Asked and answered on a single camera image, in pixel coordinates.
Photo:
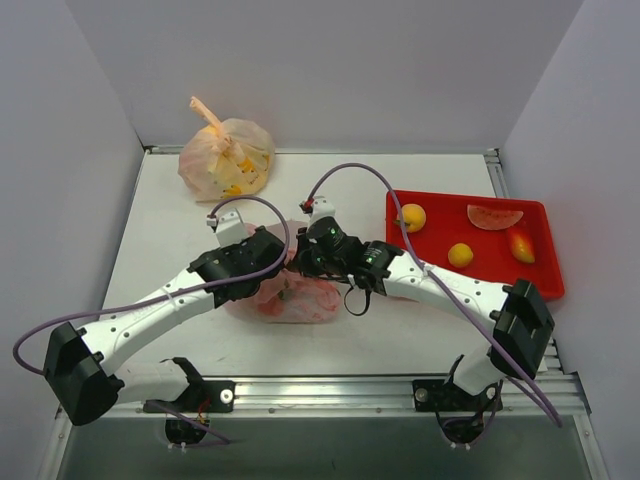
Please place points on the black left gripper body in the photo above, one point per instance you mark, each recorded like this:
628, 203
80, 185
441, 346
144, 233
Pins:
270, 245

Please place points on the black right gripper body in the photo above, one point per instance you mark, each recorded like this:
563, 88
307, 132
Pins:
306, 256

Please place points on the pink plastic bag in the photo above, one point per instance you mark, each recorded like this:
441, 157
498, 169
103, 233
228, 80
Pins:
289, 298

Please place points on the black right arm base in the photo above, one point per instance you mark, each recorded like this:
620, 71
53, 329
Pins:
463, 419

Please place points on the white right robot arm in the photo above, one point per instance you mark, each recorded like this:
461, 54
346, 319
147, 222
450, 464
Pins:
514, 320

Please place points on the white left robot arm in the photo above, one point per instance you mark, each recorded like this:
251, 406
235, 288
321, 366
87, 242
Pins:
89, 368

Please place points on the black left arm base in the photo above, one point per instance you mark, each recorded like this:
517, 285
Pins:
188, 425

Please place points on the orange fruit with leaf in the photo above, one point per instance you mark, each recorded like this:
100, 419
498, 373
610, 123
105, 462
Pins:
412, 216

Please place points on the orange plastic bag with fruit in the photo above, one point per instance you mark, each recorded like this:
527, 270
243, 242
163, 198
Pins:
225, 158

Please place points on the small yellow lemon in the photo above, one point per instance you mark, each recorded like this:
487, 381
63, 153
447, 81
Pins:
460, 255

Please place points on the watermelon slice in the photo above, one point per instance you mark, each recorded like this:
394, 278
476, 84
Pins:
491, 219

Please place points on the red plastic tray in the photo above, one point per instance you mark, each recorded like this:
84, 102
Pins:
447, 224

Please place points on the red yellow mango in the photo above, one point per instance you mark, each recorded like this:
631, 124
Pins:
521, 245

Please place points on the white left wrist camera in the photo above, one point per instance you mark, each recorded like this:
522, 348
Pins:
229, 228

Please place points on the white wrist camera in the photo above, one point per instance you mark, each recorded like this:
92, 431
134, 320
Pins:
229, 228
317, 208

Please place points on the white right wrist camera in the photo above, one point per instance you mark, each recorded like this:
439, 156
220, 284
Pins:
317, 208

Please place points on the aluminium front rail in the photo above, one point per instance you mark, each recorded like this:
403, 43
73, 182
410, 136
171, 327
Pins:
304, 393

